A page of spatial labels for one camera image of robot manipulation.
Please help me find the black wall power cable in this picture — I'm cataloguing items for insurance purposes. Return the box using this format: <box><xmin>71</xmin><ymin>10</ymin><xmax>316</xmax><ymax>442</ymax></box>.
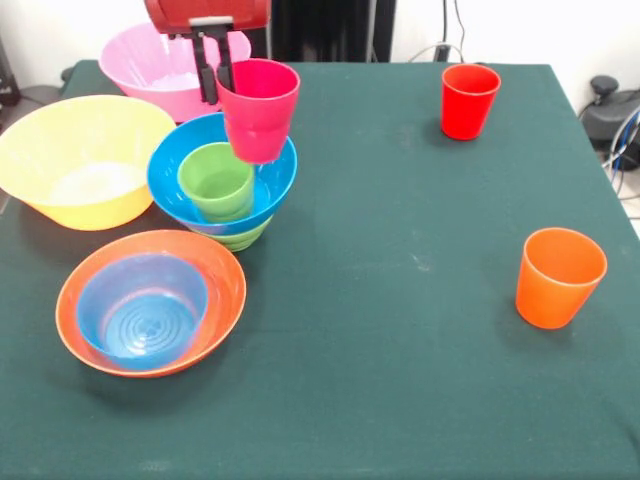
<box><xmin>407</xmin><ymin>0</ymin><xmax>469</xmax><ymax>64</ymax></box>

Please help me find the dark green tablecloth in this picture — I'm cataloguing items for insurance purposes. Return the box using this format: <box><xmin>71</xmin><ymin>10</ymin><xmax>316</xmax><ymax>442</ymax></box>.
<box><xmin>0</xmin><ymin>59</ymin><xmax>640</xmax><ymax>480</ymax></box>

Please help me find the red plastic cup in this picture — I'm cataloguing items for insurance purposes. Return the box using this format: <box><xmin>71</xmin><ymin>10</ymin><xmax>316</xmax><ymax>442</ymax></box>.
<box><xmin>440</xmin><ymin>62</ymin><xmax>503</xmax><ymax>142</ymax></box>

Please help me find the orange plastic cup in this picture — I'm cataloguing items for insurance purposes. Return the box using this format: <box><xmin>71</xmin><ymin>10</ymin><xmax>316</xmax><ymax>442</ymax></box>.
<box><xmin>515</xmin><ymin>227</ymin><xmax>609</xmax><ymax>330</ymax></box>

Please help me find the tangle of cables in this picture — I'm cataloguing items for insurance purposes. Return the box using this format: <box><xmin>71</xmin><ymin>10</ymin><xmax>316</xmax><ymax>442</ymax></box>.
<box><xmin>602</xmin><ymin>112</ymin><xmax>640</xmax><ymax>201</ymax></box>

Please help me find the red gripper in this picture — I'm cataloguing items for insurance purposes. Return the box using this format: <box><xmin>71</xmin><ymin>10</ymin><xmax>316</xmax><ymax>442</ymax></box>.
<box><xmin>143</xmin><ymin>0</ymin><xmax>273</xmax><ymax>106</ymax></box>

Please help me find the small green plastic bowl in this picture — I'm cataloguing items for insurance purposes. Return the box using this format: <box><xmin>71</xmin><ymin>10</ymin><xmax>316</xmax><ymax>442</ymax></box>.
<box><xmin>209</xmin><ymin>213</ymin><xmax>275</xmax><ymax>253</ymax></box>

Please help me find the large pink plastic bowl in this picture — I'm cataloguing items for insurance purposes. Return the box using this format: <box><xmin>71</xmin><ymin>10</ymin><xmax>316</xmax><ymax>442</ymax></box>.
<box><xmin>98</xmin><ymin>22</ymin><xmax>253</xmax><ymax>124</ymax></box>

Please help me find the large smooth blue bowl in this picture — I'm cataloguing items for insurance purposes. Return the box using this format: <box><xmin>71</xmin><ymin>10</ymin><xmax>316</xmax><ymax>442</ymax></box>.
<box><xmin>146</xmin><ymin>112</ymin><xmax>299</xmax><ymax>236</ymax></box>

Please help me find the magenta plastic cup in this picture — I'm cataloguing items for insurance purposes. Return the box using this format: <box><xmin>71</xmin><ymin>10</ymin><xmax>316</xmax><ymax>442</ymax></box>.
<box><xmin>215</xmin><ymin>58</ymin><xmax>302</xmax><ymax>165</ymax></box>

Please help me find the large yellow-orange plastic bowl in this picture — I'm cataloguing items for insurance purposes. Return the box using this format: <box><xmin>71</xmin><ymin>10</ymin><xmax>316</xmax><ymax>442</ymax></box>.
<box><xmin>0</xmin><ymin>94</ymin><xmax>178</xmax><ymax>232</ymax></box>

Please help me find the small ringed blue bowl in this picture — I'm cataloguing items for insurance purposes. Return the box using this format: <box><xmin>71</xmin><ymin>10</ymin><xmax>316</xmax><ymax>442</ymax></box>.
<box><xmin>75</xmin><ymin>252</ymin><xmax>210</xmax><ymax>372</ymax></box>

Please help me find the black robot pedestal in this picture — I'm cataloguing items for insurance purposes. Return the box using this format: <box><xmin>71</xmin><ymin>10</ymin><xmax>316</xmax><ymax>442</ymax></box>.
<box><xmin>269</xmin><ymin>0</ymin><xmax>396</xmax><ymax>63</ymax></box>

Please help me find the green plastic cup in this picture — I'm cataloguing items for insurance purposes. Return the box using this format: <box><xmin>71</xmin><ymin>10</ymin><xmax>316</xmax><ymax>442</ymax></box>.
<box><xmin>177</xmin><ymin>141</ymin><xmax>257</xmax><ymax>224</ymax></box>

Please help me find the orange-red plastic bowl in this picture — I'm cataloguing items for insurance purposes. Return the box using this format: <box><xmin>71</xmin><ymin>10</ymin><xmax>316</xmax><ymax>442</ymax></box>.
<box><xmin>55</xmin><ymin>229</ymin><xmax>248</xmax><ymax>379</ymax></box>

